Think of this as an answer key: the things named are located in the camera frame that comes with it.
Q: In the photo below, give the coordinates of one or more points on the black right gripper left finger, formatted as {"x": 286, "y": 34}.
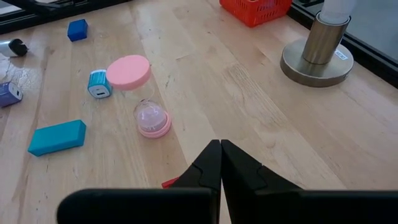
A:
{"x": 206, "y": 171}

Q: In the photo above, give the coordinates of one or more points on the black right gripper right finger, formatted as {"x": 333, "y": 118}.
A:
{"x": 239, "y": 174}

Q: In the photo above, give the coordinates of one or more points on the pink hourglass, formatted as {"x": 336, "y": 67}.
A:
{"x": 129, "y": 73}

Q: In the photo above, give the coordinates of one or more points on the teal rectangular eraser block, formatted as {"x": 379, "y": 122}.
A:
{"x": 57, "y": 137}

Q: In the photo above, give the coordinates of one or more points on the blue rectangular eraser block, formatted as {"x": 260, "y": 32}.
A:
{"x": 77, "y": 30}

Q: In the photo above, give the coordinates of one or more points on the red small digital clock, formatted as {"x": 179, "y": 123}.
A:
{"x": 168, "y": 184}

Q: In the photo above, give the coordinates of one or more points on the white lamp steel base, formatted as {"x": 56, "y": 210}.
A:
{"x": 320, "y": 43}

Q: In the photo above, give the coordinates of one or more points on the small red plastic basket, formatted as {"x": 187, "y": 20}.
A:
{"x": 258, "y": 15}

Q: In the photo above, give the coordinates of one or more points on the teal white wall charger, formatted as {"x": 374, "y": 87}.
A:
{"x": 98, "y": 84}

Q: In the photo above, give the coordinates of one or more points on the purple white wall charger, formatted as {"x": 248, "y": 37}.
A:
{"x": 9, "y": 95}

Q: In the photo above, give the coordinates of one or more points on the white grey wall charger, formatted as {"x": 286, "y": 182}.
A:
{"x": 9, "y": 48}

